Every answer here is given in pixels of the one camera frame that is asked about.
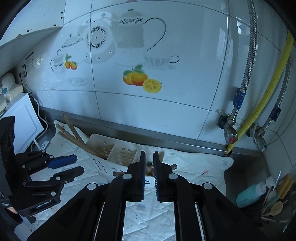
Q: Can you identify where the black sleeved left forearm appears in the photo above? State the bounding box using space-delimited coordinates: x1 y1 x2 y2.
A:
0 205 23 241

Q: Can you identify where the person's left hand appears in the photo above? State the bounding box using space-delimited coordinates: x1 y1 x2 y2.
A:
7 207 18 214

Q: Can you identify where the white plastic utensil holder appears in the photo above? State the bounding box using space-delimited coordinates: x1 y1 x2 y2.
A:
86 133 165 181

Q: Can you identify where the white microwave oven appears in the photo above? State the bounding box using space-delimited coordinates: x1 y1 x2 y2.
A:
1 93 44 154

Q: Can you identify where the teal spray bottle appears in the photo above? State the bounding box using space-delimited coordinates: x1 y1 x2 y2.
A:
236 176 275 208

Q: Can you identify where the chrome water valve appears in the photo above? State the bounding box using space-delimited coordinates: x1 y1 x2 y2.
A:
246 123 267 152

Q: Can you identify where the wooden spoon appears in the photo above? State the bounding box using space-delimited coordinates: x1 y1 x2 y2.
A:
264 201 287 216

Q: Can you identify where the black utensil pot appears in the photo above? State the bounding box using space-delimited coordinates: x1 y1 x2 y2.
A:
261 184 290 223

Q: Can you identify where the red handled water valve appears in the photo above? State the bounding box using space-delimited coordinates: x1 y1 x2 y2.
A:
218 115 238 145

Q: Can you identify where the left braided metal hose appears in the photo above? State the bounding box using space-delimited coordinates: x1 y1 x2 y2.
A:
229 0 258 123

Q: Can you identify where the braided metal hose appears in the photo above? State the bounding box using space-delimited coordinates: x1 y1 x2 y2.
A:
229 0 258 123
259 53 293 133

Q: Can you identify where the right braided metal hose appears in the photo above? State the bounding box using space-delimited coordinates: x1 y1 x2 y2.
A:
259 53 293 133

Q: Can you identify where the green wall cabinet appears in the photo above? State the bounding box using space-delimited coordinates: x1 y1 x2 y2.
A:
1 0 66 47

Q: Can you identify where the yellow gas hose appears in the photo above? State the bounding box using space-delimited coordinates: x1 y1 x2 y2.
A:
225 29 295 155

